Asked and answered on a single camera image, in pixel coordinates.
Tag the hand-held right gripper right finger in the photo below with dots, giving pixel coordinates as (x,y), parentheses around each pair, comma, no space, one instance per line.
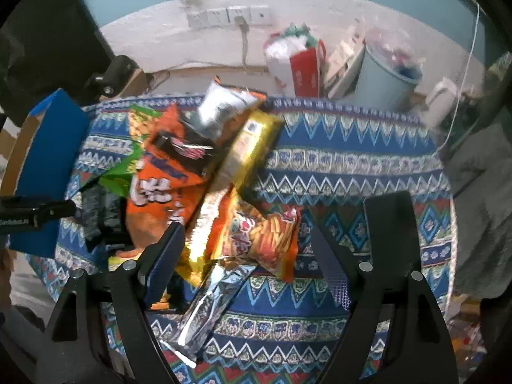
(332,276)

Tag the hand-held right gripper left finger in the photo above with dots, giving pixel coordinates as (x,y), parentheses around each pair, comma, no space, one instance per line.
(164,264)

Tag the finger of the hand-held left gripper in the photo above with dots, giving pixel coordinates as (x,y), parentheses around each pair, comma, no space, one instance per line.
(40,210)

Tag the long gold snack packet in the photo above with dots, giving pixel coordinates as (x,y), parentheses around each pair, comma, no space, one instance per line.
(244,148)

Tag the grey and orange snack bag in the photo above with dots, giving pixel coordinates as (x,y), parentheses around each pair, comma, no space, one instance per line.
(224,108)

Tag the dark snack packet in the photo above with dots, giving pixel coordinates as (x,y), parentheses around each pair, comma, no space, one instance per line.
(98,216)

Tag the silver foil snack packet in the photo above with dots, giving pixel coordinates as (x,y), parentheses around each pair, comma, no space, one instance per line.
(208,308)

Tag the blue cardboard box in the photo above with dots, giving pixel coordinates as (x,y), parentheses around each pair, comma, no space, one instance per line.
(48,148)

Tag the large orange chip bag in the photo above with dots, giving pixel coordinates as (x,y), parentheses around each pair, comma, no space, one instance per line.
(156,196)

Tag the orange stick snack packet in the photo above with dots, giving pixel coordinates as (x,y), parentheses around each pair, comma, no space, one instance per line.
(272,240)

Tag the green snack bag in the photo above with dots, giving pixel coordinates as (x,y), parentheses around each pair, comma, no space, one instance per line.
(120,172)

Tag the patterned blue tablecloth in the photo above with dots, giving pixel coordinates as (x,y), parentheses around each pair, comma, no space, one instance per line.
(340,160)

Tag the small black snack packet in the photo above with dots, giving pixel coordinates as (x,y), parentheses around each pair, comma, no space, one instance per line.
(188,150)

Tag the black clamp knob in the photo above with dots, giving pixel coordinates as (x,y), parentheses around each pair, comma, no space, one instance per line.
(118,72)

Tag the grey cloth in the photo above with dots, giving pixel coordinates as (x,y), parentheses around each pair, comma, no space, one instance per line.
(480,208)

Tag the dark panel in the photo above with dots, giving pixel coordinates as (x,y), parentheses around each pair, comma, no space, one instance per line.
(48,40)

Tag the light blue trash bin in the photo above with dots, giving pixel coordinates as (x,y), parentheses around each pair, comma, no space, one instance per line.
(380,84)

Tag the white kettle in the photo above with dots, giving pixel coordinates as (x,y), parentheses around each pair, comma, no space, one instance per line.
(440,102)

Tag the red and white paper bag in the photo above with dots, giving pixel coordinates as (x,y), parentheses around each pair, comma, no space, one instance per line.
(300,68)

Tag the white cardboard packaging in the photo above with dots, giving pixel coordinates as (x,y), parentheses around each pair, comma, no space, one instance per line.
(340,60)

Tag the white wall socket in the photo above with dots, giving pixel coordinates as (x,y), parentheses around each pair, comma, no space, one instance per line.
(260,13)
(198,19)
(239,14)
(217,16)

